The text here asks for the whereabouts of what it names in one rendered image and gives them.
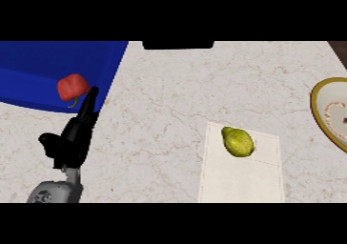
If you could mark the red bell pepper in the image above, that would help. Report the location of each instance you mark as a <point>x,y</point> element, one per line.
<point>72,87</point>

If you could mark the black appliance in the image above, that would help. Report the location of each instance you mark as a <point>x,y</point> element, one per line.
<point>179,44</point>

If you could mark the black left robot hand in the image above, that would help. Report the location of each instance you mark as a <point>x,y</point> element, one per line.
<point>76,133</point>

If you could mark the blue container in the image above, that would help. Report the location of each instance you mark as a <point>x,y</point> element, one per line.
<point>35,73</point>

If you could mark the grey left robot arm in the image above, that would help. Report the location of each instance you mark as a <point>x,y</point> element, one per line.
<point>57,190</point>

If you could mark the yellow-green pear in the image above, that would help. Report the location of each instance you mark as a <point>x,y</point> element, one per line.
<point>238,141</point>

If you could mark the white bowl with gold rim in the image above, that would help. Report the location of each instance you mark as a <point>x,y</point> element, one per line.
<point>338,111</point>

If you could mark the white placemat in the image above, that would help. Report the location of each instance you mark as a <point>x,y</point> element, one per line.
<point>239,178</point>

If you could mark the dark brown wooden cabinet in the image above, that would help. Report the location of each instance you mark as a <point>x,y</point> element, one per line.
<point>343,55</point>

